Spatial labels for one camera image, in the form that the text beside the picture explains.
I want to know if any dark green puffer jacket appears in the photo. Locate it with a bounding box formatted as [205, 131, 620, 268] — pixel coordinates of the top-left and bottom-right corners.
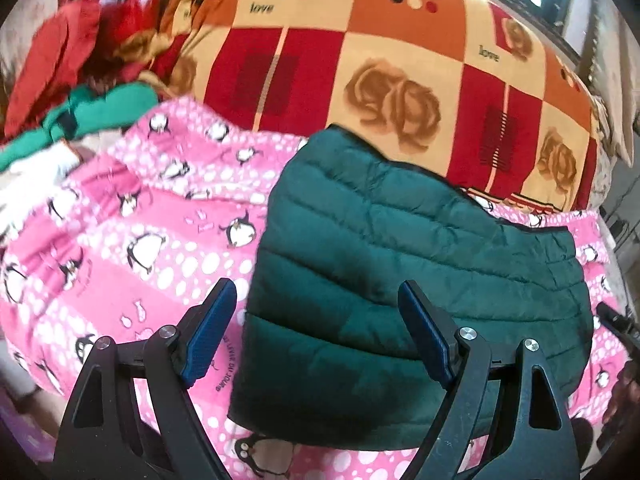
[228, 127, 593, 451]

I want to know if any pink penguin blanket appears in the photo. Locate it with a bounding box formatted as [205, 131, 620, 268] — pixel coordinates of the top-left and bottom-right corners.
[1, 98, 627, 479]

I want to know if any white cloth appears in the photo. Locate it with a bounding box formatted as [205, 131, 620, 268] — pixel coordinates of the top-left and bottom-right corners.
[1, 142, 82, 226]

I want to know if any beige curtain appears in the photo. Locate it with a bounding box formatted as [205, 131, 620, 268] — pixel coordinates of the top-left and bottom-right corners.
[592, 0, 639, 167]

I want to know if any teal green garment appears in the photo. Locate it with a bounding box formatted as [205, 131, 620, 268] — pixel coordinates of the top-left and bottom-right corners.
[1, 82, 158, 171]

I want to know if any red orange rose blanket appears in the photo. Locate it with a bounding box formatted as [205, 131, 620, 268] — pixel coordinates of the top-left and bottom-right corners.
[139, 0, 599, 212]

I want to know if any red ruffled pillow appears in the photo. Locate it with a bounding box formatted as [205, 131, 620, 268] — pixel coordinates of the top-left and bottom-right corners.
[1, 0, 170, 143]

